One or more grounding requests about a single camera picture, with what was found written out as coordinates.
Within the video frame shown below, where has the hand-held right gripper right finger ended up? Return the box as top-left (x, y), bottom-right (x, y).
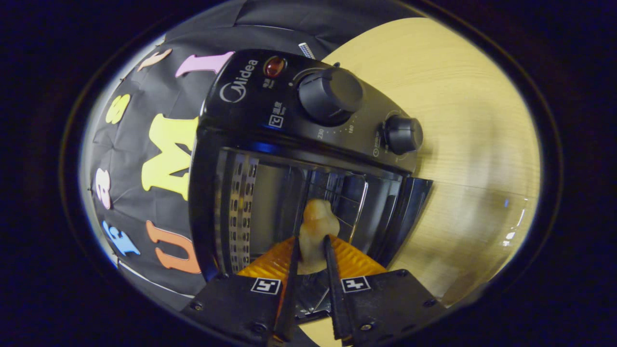
top-left (323, 235), bottom-right (447, 347)

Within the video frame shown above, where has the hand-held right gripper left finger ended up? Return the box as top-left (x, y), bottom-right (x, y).
top-left (181, 235), bottom-right (302, 345)

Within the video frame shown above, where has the golden croissant bread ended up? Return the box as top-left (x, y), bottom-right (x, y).
top-left (296, 199), bottom-right (340, 275)

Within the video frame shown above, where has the black electric oven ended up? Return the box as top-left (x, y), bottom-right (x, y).
top-left (188, 48), bottom-right (538, 319)

